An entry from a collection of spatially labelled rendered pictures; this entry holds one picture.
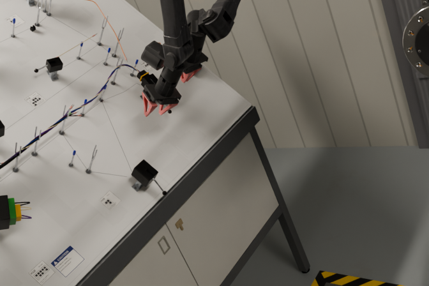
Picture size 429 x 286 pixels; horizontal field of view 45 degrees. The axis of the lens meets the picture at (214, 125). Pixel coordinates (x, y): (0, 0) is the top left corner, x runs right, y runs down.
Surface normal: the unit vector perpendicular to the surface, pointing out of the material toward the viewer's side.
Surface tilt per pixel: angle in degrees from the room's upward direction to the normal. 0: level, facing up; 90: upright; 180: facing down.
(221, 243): 90
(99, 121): 51
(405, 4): 90
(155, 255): 90
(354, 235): 0
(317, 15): 90
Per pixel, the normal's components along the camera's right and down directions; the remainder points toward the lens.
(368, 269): -0.37, -0.85
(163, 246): 0.76, -0.03
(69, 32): 0.35, -0.55
